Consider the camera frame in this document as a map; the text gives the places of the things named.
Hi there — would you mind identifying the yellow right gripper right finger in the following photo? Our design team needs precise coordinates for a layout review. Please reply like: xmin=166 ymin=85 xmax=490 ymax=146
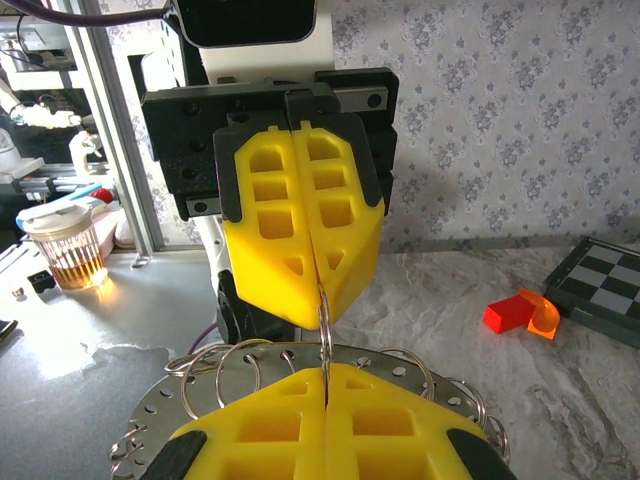
xmin=325 ymin=364 xmax=516 ymax=480

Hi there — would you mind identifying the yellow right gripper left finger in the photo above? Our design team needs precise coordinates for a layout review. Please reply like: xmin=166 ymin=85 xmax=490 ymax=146
xmin=137 ymin=367 xmax=327 ymax=480

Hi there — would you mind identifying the silver key ring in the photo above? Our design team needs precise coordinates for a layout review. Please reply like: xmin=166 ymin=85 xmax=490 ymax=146
xmin=163 ymin=341 xmax=274 ymax=376
xmin=107 ymin=424 xmax=151 ymax=480
xmin=377 ymin=347 xmax=436 ymax=401
xmin=214 ymin=338 xmax=265 ymax=414
xmin=178 ymin=344 xmax=236 ymax=422
xmin=447 ymin=377 xmax=489 ymax=436
xmin=314 ymin=282 xmax=335 ymax=396
xmin=479 ymin=412 xmax=511 ymax=466

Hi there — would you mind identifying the round metal disc with holes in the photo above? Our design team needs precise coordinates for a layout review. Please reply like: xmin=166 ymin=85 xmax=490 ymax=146
xmin=112 ymin=342 xmax=506 ymax=480

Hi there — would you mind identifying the red block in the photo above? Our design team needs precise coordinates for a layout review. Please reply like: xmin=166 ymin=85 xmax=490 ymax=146
xmin=482 ymin=294 xmax=536 ymax=335

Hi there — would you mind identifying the glass cup with amber drink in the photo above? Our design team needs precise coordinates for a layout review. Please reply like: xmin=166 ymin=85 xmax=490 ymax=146
xmin=16 ymin=197 xmax=110 ymax=292

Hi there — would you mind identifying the small black block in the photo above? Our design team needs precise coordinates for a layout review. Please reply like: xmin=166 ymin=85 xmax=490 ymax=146
xmin=27 ymin=269 xmax=56 ymax=295

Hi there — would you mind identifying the folding chessboard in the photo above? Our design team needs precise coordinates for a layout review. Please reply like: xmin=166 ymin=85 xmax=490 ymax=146
xmin=542 ymin=236 xmax=640 ymax=347

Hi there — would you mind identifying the aluminium frame post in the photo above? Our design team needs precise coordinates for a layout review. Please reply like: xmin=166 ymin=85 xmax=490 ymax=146
xmin=74 ymin=19 xmax=167 ymax=257

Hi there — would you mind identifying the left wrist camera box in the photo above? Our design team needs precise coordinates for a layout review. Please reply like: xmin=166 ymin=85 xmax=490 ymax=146
xmin=159 ymin=0 xmax=335 ymax=84

